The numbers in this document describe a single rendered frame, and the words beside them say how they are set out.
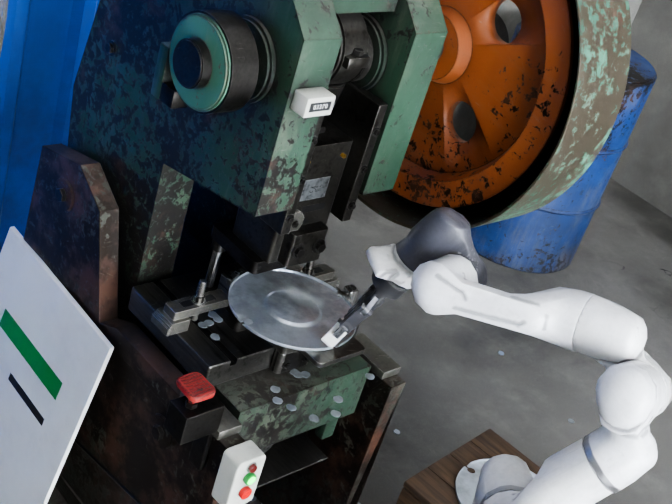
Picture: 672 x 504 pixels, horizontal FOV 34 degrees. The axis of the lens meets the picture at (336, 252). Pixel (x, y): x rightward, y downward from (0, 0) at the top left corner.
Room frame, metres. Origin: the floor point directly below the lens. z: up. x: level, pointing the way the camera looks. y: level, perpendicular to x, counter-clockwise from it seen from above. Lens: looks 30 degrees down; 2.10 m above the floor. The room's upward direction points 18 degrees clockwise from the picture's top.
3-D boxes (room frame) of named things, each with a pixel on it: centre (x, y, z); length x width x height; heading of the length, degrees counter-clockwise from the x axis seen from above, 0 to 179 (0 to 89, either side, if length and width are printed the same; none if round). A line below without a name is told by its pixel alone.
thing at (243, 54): (1.87, 0.32, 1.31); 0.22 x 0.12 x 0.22; 51
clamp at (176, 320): (1.92, 0.25, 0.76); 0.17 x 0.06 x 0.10; 141
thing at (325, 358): (1.95, 0.01, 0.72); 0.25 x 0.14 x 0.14; 51
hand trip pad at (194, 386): (1.65, 0.18, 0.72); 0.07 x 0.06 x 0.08; 51
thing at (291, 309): (1.98, 0.05, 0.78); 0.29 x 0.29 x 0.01
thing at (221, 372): (2.06, 0.15, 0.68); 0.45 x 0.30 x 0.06; 141
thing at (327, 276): (2.19, 0.04, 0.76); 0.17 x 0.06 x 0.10; 141
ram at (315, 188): (2.03, 0.12, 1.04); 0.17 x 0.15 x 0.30; 51
